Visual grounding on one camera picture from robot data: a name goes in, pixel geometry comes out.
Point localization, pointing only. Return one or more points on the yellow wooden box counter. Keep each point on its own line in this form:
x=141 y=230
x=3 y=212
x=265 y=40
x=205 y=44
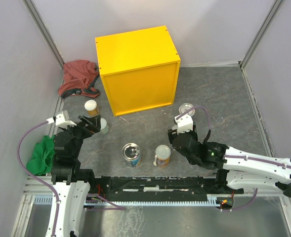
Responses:
x=138 y=69

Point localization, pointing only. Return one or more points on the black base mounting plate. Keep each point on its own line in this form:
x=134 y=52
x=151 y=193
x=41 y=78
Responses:
x=151 y=189

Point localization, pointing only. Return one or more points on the blue soup can front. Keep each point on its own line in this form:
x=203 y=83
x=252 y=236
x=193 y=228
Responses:
x=132 y=154

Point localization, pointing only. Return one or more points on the small orange jar white lid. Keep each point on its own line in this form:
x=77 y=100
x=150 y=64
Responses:
x=91 y=107

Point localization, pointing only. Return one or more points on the aluminium corner post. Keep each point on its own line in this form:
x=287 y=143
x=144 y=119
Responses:
x=261 y=32
x=31 y=7

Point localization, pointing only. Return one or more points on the orange snack can with spoon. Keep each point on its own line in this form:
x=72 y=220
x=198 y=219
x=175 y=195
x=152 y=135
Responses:
x=162 y=155

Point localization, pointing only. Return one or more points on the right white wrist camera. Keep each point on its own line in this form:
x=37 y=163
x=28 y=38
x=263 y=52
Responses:
x=183 y=124

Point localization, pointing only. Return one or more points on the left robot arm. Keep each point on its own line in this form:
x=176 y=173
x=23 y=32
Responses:
x=70 y=182

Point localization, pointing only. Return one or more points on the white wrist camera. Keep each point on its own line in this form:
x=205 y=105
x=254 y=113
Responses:
x=183 y=124
x=61 y=120

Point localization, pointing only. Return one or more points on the blue soup can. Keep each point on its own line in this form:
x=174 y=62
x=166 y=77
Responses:
x=132 y=154
x=185 y=107

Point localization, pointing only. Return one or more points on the green crumpled cloth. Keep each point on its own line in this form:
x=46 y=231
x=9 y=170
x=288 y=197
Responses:
x=41 y=161

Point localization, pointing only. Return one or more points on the left aluminium corner post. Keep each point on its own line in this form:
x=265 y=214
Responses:
x=31 y=7

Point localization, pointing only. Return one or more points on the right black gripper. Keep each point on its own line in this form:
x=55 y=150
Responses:
x=193 y=133

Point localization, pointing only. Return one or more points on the red crumpled cloth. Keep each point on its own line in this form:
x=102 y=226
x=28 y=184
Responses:
x=80 y=77

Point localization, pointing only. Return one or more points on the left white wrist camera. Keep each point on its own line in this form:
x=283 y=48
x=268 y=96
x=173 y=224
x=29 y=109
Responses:
x=61 y=120

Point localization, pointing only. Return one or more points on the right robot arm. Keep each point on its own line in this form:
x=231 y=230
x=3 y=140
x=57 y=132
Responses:
x=236 y=169

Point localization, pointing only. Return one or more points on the right aluminium corner post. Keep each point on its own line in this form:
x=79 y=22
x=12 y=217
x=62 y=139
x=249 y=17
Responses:
x=261 y=32

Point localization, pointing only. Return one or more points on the aluminium front frame rail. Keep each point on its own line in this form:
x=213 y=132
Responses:
x=155 y=207

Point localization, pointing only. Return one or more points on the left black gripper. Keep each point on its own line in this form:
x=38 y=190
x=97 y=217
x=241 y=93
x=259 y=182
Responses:
x=90 y=129

